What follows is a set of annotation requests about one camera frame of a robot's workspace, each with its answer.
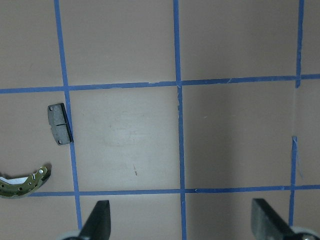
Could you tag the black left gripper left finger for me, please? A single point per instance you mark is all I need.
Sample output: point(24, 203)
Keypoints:
point(98, 224)

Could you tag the olive green brake shoe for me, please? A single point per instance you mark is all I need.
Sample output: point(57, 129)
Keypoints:
point(19, 187)

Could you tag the dark grey brake pad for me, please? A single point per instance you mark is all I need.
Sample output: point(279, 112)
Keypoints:
point(59, 124)

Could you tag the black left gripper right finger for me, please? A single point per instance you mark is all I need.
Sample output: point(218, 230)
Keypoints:
point(266, 224)

